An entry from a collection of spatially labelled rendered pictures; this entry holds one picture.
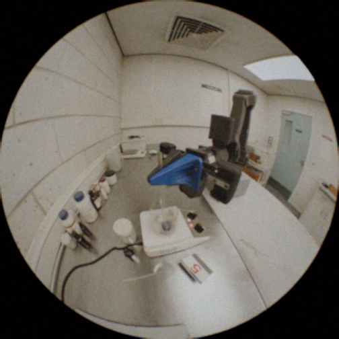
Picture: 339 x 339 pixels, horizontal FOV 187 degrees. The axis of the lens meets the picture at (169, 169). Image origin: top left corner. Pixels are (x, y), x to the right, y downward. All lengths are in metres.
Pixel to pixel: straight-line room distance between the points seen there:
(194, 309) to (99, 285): 0.26
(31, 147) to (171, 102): 1.60
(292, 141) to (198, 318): 3.06
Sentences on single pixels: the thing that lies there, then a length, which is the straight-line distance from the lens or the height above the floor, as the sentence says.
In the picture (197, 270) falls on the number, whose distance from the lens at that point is 0.32.
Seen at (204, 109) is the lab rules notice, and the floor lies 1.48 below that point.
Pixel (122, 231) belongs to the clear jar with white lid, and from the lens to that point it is 0.32.
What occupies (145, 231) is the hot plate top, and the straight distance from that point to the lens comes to 0.29.
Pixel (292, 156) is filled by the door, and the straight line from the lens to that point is 3.03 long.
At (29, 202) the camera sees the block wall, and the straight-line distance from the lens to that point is 0.48.
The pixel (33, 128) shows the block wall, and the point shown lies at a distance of 0.51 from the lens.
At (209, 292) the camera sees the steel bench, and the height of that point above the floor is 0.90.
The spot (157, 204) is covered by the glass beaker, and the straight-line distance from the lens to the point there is 0.25.
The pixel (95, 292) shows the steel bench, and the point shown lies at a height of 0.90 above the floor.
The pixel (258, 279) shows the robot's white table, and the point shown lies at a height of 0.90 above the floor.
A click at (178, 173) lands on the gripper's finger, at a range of 0.16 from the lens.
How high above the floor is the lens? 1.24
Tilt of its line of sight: 26 degrees down
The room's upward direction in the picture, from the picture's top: straight up
